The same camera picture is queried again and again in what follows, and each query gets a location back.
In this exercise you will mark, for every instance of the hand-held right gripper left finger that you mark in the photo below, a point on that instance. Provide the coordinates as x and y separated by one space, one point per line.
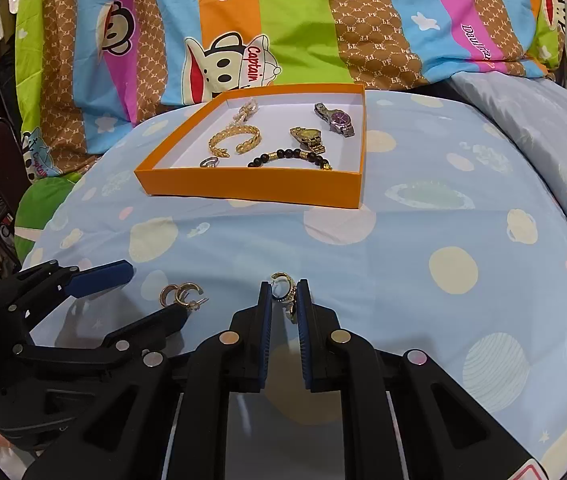
265 335

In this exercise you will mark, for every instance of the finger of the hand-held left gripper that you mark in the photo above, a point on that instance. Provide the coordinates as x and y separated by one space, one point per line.
98 277
153 322

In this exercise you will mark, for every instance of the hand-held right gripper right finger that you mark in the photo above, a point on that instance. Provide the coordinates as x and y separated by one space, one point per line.
303 335

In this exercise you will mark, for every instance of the gold hoop earring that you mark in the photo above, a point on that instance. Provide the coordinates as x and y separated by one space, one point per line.
280 277
166 294
194 291

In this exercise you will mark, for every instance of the orange shallow box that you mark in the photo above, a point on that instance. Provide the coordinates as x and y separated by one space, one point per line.
263 187

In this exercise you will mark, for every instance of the gold bangle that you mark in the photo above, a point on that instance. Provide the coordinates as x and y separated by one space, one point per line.
223 147

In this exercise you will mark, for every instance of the gold wrist watch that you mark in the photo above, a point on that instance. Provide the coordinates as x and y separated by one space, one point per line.
308 137

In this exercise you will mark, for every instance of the silver wrist watch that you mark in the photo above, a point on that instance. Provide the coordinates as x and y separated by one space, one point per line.
336 121

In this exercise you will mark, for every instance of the green round cushion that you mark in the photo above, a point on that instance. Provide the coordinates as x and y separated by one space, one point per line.
43 210

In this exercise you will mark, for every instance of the blue planet print sheet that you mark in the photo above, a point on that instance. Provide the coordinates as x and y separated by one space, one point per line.
413 285

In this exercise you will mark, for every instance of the dark maroon oval board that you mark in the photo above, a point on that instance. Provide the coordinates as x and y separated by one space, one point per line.
0 135

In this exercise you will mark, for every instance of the colourful striped cartoon blanket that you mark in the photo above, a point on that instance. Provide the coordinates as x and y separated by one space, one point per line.
288 25

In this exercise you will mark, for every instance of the plain light blue quilt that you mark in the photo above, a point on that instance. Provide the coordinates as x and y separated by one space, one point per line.
538 130

